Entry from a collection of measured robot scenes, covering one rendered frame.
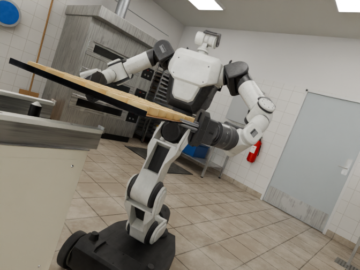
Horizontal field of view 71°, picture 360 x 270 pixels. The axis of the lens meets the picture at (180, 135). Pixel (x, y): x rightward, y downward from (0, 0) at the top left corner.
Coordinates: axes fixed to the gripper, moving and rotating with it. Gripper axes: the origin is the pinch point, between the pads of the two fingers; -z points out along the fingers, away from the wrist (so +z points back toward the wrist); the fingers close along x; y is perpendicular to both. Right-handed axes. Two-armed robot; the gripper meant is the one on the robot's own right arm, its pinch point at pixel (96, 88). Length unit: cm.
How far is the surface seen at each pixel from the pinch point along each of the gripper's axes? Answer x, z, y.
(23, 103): -12.2, -8.7, -21.1
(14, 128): -12.7, -40.5, -19.1
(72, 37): 50, 368, -8
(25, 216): -35, -38, -12
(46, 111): -13.3, -4.9, -14.0
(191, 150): -65, 305, 244
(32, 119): -10.0, -39.2, -16.5
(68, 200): -31.4, -32.5, -2.2
